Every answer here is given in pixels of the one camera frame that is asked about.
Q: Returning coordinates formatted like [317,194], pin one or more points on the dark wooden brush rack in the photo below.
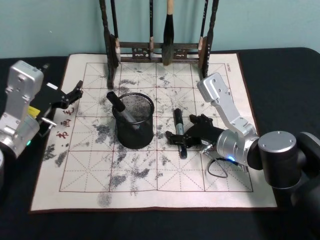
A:
[111,75]

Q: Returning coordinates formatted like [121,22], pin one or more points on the black table cloth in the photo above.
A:
[160,225]

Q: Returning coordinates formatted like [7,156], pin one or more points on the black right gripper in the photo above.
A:
[203,136]

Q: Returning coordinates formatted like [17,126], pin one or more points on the cream calligraphy practice mat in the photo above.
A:
[150,175]

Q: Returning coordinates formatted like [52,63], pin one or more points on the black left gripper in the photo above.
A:
[47,100]

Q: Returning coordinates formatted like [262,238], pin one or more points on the thin black calligraphy brush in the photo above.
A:
[115,30]
[151,25]
[203,25]

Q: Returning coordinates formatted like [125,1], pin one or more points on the black grey marker pen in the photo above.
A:
[118,103]
[179,122]

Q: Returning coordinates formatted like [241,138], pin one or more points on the black mesh pen cup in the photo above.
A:
[135,135]

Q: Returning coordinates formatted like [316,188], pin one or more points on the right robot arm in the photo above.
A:
[277,155]

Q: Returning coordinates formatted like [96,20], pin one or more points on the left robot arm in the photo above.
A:
[17,100]

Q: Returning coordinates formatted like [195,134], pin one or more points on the large thick calligraphy brush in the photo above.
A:
[168,30]

